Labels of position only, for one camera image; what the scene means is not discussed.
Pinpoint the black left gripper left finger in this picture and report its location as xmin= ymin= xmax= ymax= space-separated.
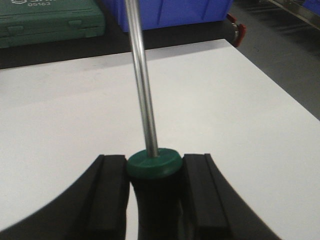
xmin=0 ymin=155 xmax=129 ymax=240

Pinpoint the green SATA tool case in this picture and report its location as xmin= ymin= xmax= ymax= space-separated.
xmin=0 ymin=0 xmax=106 ymax=49

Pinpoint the green black screwdriver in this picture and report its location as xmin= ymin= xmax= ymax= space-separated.
xmin=125 ymin=0 xmax=188 ymax=240

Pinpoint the large blue plastic bin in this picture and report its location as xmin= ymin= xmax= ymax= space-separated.
xmin=101 ymin=0 xmax=235 ymax=33

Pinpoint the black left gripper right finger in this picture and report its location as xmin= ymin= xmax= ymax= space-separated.
xmin=182 ymin=154 xmax=275 ymax=240

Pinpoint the metal shelf rack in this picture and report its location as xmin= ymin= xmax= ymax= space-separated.
xmin=259 ymin=0 xmax=320 ymax=30

